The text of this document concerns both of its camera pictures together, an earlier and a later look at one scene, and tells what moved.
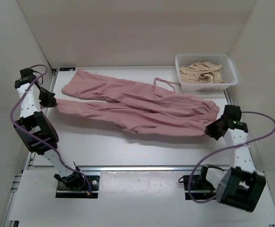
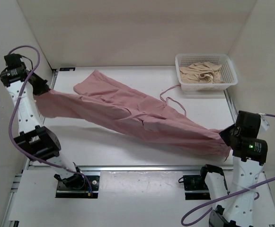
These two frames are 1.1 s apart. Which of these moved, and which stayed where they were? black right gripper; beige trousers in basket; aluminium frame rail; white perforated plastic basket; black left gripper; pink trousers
Moved: pink trousers; black right gripper; black left gripper
Stayed: white perforated plastic basket; beige trousers in basket; aluminium frame rail
